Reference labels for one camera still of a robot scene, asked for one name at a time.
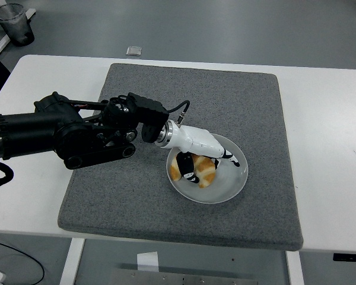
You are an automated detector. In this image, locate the pale grey round plate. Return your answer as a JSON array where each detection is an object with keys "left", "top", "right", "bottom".
[{"left": 166, "top": 132, "right": 249, "bottom": 204}]

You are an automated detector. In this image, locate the white metal floor bar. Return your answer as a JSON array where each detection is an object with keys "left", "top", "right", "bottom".
[{"left": 0, "top": 8, "right": 36, "bottom": 56}]

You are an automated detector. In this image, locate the black floor cable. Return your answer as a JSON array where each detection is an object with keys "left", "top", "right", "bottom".
[{"left": 0, "top": 239, "right": 45, "bottom": 285}]

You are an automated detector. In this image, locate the black table control panel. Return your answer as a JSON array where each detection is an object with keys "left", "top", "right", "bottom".
[{"left": 332, "top": 252, "right": 356, "bottom": 262}]

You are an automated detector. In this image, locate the grey felt mat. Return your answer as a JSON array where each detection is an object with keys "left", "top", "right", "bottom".
[{"left": 57, "top": 62, "right": 304, "bottom": 252}]

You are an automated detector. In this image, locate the white table leg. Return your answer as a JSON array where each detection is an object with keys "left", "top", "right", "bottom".
[
  {"left": 59, "top": 237, "right": 85, "bottom": 285},
  {"left": 285, "top": 251, "right": 305, "bottom": 285}
]

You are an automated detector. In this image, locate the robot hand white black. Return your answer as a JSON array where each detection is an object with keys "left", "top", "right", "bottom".
[{"left": 169, "top": 124, "right": 241, "bottom": 185}]

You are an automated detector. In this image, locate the grey metal plate with screws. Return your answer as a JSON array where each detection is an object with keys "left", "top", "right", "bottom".
[{"left": 109, "top": 268, "right": 259, "bottom": 285}]

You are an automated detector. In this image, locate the black mesh waste bin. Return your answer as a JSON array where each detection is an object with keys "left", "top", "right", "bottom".
[{"left": 0, "top": 3, "right": 36, "bottom": 47}]

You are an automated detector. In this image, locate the croissant bread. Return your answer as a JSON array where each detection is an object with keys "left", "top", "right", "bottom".
[{"left": 170, "top": 153, "right": 217, "bottom": 189}]

